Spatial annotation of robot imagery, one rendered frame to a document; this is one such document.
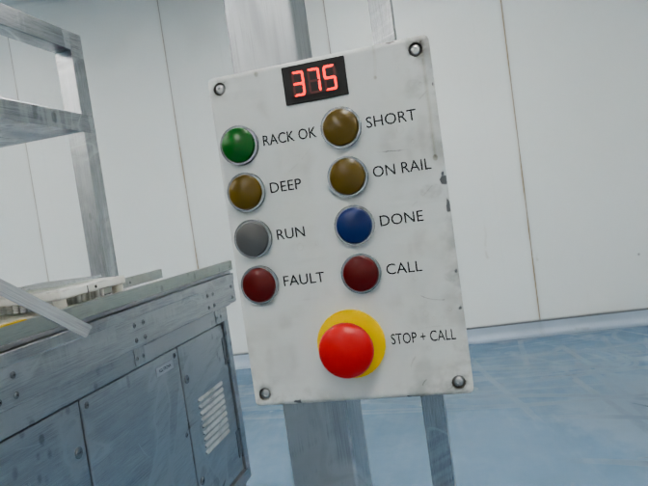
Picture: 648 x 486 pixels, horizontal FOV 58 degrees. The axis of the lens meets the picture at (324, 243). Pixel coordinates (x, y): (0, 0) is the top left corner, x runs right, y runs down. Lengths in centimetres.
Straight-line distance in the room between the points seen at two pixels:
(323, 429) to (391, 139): 26
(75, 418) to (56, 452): 8
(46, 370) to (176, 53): 350
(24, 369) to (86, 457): 31
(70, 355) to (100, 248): 68
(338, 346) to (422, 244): 9
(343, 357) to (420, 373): 6
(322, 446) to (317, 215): 22
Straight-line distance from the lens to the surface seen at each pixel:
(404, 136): 43
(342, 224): 42
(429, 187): 42
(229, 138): 45
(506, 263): 420
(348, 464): 55
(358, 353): 42
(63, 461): 138
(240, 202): 45
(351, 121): 43
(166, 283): 164
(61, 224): 479
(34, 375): 123
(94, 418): 145
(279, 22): 53
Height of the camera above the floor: 104
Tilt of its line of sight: 3 degrees down
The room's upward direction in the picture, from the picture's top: 8 degrees counter-clockwise
